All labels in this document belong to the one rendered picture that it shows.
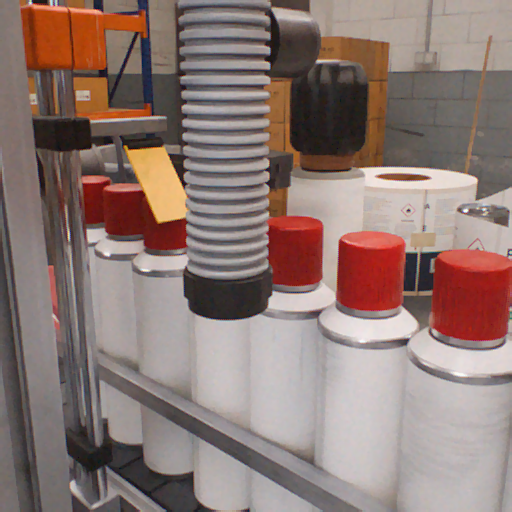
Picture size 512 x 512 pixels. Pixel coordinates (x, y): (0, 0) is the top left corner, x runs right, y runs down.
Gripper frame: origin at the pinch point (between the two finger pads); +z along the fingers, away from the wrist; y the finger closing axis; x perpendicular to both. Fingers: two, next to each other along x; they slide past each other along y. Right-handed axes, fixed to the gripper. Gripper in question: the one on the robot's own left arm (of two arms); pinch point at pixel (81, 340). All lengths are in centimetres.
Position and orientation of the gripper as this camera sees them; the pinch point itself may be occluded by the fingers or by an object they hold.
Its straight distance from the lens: 57.3
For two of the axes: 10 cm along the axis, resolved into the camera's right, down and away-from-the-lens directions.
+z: 4.7, 8.7, -1.4
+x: -5.7, 4.2, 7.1
